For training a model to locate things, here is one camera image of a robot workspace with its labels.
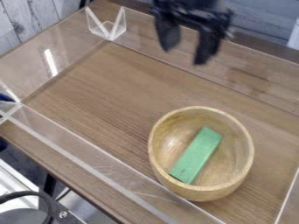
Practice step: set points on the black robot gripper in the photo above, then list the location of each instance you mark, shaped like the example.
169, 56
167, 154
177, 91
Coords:
208, 16

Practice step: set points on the green rectangular block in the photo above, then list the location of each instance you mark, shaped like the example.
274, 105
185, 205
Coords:
196, 154

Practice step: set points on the light wooden bowl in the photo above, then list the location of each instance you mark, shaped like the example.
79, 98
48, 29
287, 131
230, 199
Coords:
230, 163

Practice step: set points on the clear acrylic tray enclosure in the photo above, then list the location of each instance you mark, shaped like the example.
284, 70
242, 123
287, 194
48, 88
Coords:
92, 83

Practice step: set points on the black metal bracket with screw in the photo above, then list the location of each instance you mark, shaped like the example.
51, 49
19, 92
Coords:
56, 213

